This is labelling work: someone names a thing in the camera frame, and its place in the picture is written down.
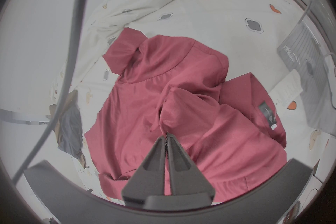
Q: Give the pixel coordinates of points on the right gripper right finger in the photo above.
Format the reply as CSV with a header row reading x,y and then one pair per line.
x,y
189,181

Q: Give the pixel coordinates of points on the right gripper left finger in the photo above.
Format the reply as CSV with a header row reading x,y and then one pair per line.
x,y
147,181

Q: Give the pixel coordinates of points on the red shirt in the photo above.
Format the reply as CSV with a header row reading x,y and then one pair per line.
x,y
183,81

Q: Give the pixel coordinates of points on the grey garment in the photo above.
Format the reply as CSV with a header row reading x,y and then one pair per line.
x,y
70,131

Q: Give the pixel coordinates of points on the khaki garment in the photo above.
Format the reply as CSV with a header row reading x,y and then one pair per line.
x,y
72,98

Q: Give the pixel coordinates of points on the bed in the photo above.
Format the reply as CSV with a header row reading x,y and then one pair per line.
x,y
223,34

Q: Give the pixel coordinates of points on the clear plastic box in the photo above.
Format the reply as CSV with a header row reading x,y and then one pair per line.
x,y
299,60

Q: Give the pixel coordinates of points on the white printed quilt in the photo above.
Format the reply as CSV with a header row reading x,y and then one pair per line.
x,y
147,2

